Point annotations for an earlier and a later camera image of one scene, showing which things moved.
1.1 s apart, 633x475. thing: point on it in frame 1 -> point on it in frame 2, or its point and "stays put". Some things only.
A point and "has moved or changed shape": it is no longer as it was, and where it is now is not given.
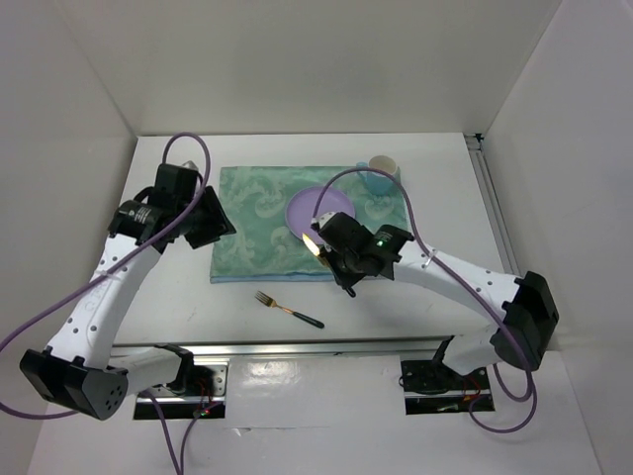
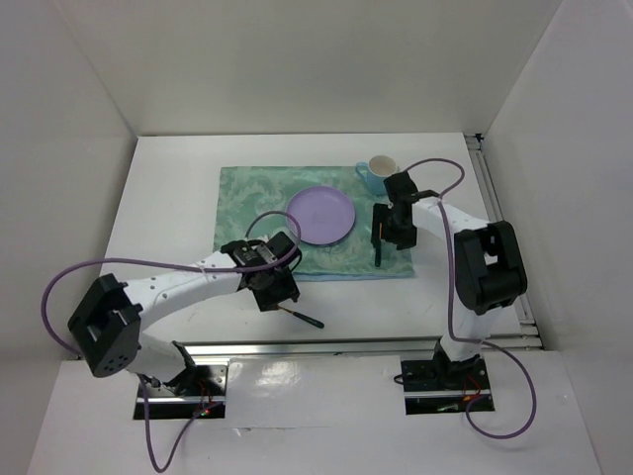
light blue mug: x=379 y=183 stays put
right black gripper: x=344 y=279 -> x=381 y=212
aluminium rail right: x=493 y=205 stays put
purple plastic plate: x=300 y=212 stays put
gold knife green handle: x=316 y=249 has moved or changed shape
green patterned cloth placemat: x=256 y=200 stays put
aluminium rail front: x=282 y=350 stays put
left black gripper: x=218 y=222 -> x=287 y=287
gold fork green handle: x=273 y=303 stays put
